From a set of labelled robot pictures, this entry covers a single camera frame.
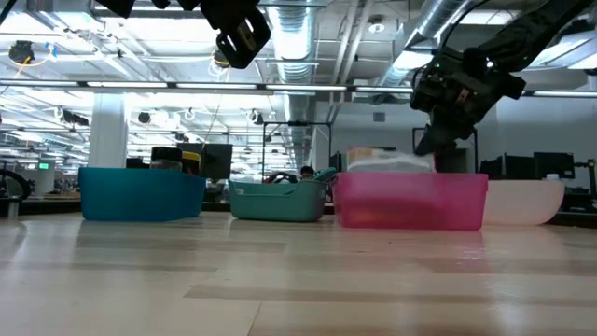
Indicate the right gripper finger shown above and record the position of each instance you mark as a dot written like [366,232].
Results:
[434,140]

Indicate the translucent orange plastic bowl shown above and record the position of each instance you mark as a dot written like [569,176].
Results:
[522,200]

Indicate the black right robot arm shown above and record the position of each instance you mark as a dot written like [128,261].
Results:
[536,32]

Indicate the red rectangular plastic tray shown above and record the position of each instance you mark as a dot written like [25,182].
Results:
[410,200]

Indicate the black computer monitor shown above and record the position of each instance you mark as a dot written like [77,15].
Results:
[518,167]
[492,169]
[554,164]

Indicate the person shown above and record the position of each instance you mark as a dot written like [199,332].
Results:
[307,172]

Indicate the large black monitor back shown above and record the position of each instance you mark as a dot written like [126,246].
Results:
[217,161]

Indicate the dark curved background object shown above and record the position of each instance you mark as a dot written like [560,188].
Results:
[282,177]

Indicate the small teal plastic basket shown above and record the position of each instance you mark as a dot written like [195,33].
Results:
[280,203]

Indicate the white pillar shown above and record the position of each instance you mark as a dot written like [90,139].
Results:
[108,135]

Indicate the blue rectangular plastic bin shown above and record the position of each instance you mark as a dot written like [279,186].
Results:
[140,196]

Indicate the green exit sign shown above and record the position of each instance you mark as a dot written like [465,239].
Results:
[44,165]

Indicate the black round chair back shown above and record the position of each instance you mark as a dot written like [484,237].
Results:
[14,186]

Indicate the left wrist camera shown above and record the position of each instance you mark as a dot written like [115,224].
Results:
[245,42]

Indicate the corrugated silver ventilation duct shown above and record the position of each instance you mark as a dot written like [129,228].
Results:
[294,42]

